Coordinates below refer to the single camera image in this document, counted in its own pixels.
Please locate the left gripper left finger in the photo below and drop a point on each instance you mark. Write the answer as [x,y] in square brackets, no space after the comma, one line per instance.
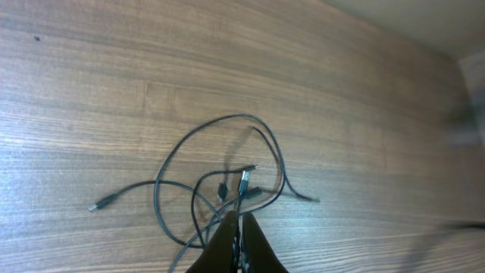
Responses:
[218,256]

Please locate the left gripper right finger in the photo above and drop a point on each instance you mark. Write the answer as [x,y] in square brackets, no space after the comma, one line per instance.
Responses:
[257,254]

